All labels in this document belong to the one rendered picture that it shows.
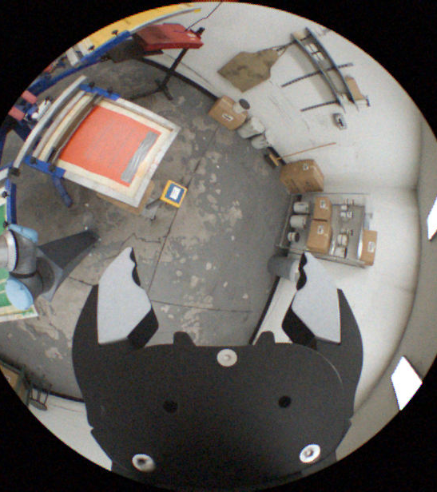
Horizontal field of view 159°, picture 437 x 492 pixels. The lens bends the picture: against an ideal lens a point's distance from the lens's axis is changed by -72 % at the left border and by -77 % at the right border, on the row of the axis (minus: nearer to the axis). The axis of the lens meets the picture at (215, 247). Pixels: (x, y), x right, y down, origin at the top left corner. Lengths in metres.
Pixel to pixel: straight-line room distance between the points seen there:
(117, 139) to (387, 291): 3.68
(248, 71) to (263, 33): 0.65
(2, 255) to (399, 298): 3.68
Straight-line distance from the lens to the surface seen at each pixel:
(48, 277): 0.74
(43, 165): 1.06
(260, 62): 2.47
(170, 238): 1.97
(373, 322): 3.15
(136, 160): 0.98
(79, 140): 1.08
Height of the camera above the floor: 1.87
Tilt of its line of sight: 55 degrees down
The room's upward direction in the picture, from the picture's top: 105 degrees clockwise
